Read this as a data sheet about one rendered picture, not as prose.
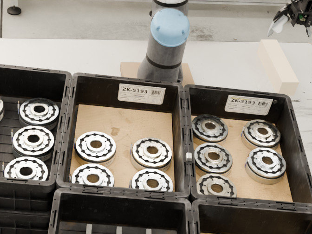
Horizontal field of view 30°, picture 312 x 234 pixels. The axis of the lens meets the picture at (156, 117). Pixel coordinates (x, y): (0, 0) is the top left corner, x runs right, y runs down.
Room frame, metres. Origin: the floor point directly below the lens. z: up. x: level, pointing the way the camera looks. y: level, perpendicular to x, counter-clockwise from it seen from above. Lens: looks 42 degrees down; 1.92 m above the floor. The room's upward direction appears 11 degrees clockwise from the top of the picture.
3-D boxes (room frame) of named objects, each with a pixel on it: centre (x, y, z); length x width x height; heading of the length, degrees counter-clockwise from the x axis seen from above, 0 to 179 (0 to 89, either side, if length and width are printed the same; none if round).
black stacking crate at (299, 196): (1.06, -0.23, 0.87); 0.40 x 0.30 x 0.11; 8
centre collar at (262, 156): (1.07, -0.30, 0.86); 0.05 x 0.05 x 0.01
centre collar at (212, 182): (0.95, -0.18, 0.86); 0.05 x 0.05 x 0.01
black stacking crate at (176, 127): (1.02, 0.07, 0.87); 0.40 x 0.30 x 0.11; 8
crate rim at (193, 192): (1.06, -0.23, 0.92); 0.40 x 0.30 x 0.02; 8
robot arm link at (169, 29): (1.50, 0.01, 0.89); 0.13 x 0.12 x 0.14; 4
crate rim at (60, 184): (1.02, 0.07, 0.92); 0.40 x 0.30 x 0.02; 8
